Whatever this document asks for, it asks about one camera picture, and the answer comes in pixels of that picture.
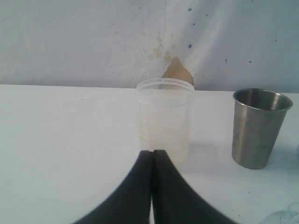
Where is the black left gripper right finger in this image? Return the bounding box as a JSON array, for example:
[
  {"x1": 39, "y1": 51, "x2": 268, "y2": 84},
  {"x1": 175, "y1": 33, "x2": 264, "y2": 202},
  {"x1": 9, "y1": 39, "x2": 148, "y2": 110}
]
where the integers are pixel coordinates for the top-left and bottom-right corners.
[{"x1": 151, "y1": 150, "x2": 235, "y2": 224}]

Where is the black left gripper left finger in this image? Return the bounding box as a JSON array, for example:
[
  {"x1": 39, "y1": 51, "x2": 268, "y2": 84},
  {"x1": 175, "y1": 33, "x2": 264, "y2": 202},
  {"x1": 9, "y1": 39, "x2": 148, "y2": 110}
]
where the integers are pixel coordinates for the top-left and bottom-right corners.
[{"x1": 75, "y1": 151, "x2": 153, "y2": 224}]

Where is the stainless steel cup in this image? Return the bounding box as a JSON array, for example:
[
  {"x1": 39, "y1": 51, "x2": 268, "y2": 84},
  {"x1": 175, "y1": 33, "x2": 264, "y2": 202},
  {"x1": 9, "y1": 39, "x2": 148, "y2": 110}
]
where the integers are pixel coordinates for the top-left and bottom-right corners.
[{"x1": 232, "y1": 88, "x2": 293, "y2": 169}]

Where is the clear plastic shaker lid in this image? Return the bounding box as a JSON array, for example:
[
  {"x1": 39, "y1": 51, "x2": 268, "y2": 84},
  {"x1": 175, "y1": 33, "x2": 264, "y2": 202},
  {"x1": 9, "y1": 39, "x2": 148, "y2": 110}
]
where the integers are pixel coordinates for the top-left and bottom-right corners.
[{"x1": 260, "y1": 202, "x2": 299, "y2": 224}]

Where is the translucent plastic container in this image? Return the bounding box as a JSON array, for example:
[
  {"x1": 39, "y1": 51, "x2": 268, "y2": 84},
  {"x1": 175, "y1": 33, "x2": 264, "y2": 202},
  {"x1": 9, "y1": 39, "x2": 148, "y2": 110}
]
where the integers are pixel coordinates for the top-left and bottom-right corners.
[{"x1": 136, "y1": 78, "x2": 195, "y2": 164}]

